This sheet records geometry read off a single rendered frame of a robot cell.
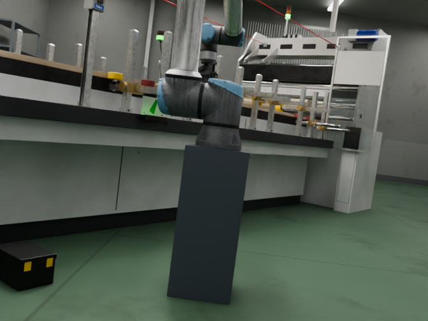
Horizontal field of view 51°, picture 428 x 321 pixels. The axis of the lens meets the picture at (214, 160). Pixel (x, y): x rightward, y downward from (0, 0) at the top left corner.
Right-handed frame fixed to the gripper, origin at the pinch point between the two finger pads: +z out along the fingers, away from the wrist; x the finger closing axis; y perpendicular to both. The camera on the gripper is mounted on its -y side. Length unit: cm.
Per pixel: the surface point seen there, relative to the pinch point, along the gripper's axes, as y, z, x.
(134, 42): -23.0, -24.3, -29.7
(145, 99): -23.5, 3.3, -18.3
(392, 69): -149, -165, 823
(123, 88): -24.1, -0.5, -33.8
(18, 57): -45, -8, -79
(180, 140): -27.1, 23.8, 16.9
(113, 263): -2, 82, -50
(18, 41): -132, -31, -33
